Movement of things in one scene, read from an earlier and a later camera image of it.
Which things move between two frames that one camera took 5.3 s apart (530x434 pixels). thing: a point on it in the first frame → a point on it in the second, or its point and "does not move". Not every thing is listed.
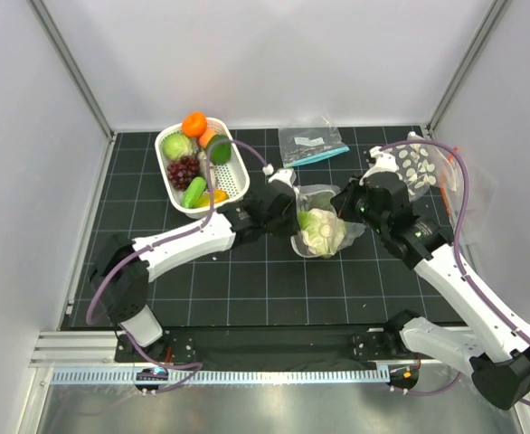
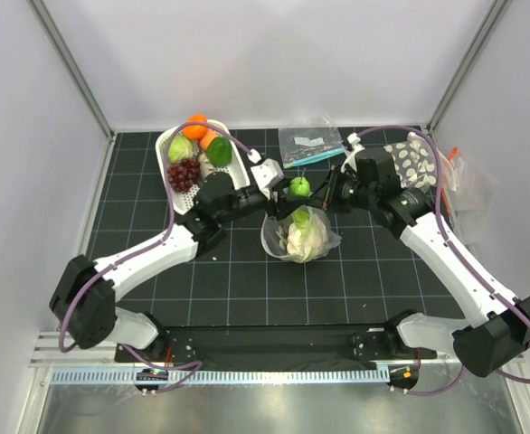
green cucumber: [194, 192] → [299, 186]
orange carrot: [206, 136] does not move
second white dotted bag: [419, 165] does not move
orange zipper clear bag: [478, 213] does not move
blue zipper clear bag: [306, 145] does not move
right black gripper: [343, 202] → [334, 204]
